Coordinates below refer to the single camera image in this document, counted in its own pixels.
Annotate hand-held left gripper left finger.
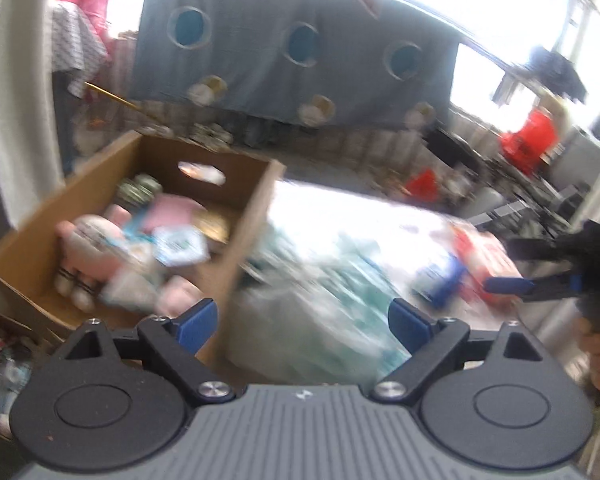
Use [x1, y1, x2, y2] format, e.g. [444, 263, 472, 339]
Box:
[60, 297, 238, 407]

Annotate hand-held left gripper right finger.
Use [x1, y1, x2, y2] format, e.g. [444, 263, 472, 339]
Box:
[369, 297, 546, 405]

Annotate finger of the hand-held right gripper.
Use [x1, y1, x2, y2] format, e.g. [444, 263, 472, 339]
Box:
[482, 274, 582, 304]
[507, 236, 581, 262]

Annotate blue white carton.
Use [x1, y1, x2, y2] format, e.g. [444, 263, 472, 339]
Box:
[412, 252, 468, 308]

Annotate white plastic packet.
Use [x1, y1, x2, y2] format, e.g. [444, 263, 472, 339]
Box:
[101, 264, 162, 312]

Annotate blue white packet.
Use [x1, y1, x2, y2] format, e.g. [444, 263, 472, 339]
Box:
[155, 225, 209, 267]

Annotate pink towel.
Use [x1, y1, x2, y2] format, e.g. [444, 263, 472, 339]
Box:
[147, 195, 206, 231]

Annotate pink plush toy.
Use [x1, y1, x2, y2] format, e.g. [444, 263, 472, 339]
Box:
[55, 202, 203, 318]

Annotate green scrunchie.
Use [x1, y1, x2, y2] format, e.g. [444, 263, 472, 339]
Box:
[117, 175, 163, 206]

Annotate brown cardboard box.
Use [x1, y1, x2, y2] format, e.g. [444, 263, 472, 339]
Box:
[0, 130, 287, 361]

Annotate red white packet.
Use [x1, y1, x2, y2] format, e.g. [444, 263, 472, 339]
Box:
[450, 225, 523, 306]

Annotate black wheelchair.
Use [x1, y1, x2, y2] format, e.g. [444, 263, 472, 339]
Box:
[460, 125, 600, 241]

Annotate white green plastic bag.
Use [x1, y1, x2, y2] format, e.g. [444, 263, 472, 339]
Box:
[227, 225, 416, 386]

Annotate large red plastic bag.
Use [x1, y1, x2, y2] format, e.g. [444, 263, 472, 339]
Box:
[497, 107, 556, 171]

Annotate printed bed sheet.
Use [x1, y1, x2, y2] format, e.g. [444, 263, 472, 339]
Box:
[270, 180, 531, 386]

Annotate small red plastic bag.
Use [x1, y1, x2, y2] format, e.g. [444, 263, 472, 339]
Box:
[405, 169, 438, 201]

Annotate black padded seat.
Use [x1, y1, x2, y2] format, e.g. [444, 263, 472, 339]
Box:
[422, 127, 486, 171]

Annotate dark hanging clothes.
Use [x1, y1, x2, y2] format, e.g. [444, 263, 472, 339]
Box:
[495, 47, 588, 106]

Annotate yellow stick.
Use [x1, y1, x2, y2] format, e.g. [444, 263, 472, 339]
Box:
[85, 81, 141, 111]

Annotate white curtain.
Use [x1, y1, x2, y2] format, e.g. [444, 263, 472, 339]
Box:
[0, 0, 66, 231]

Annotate blue dotted hanging bedsheet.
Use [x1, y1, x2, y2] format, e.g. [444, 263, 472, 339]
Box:
[130, 0, 461, 126]

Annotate white star print cloth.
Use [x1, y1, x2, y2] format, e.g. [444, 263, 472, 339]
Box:
[50, 7, 108, 98]

